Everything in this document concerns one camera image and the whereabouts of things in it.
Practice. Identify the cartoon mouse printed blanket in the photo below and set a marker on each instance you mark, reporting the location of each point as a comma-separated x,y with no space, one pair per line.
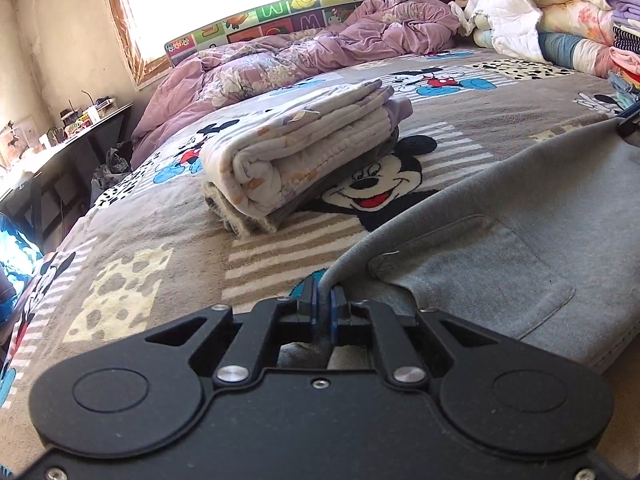
160,240

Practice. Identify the purple floral duvet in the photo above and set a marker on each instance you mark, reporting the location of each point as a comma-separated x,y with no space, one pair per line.
260,60

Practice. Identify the folded white floral quilt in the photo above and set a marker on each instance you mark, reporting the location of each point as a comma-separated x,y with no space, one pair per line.
295,155

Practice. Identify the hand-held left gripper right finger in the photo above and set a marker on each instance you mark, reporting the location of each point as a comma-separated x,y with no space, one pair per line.
334,324

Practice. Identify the blue patchwork quilt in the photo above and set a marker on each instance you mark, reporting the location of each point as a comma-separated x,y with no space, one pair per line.
570,47

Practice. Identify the black desk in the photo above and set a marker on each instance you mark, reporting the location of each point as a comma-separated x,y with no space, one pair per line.
55,170

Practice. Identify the dark crumpled clothes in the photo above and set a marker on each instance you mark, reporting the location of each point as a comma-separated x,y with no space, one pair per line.
111,170

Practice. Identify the white padded quilt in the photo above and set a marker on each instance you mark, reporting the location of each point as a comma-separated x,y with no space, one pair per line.
505,5

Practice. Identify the stack of folded clothes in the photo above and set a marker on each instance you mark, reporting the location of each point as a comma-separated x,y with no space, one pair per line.
625,35

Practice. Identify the window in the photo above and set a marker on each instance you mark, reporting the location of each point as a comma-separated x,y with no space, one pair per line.
230,0

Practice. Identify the pink floral quilt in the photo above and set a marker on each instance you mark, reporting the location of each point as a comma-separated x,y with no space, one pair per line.
575,17

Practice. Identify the desk clutter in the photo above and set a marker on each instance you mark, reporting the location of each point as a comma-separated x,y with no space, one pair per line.
60,127

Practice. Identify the grey fleece garment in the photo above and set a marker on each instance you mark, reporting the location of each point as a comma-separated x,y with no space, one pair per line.
510,220

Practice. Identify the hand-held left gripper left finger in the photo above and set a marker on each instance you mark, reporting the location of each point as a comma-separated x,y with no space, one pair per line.
313,310

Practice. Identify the colourful alphabet headboard mat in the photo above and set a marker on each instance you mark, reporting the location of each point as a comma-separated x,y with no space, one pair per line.
280,17

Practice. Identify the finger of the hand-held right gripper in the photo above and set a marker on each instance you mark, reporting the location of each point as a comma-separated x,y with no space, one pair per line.
631,122

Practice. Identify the blue cartoon cloth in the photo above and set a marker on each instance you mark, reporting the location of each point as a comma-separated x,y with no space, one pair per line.
17,252

